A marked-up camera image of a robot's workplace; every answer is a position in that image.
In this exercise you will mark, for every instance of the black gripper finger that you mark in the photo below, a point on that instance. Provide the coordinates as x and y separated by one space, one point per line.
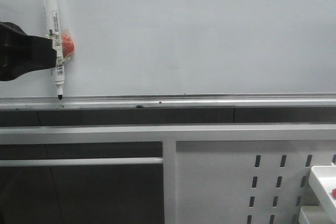
22 53

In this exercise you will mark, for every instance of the red round magnet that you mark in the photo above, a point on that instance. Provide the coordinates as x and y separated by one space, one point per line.
68 45

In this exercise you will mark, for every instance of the white whiteboard marker pen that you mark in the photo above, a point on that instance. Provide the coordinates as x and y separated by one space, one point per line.
54 33

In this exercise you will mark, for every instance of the large whiteboard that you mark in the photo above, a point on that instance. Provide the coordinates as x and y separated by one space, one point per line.
183 53

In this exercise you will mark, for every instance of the white perforated pegboard panel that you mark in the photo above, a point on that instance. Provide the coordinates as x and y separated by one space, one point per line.
246 181

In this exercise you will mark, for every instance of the white plastic tray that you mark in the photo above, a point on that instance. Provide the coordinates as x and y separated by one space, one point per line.
322 182
313 215

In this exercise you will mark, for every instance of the lower white plastic tray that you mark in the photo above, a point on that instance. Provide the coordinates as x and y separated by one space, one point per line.
313 215

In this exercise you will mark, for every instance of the small red object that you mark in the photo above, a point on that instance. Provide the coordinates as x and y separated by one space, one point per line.
334 193

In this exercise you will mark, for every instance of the white metal rack frame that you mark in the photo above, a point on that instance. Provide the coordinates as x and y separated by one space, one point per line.
169 136

